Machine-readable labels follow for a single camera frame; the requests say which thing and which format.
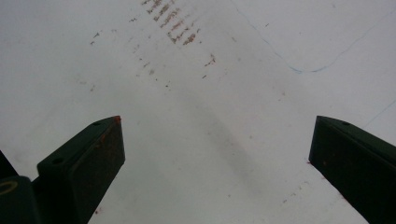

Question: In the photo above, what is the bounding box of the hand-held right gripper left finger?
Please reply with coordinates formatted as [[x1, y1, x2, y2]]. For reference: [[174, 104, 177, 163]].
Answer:
[[36, 115, 126, 224]]

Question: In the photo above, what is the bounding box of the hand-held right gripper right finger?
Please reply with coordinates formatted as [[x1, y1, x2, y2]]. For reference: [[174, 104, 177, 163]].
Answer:
[[308, 115, 396, 224]]

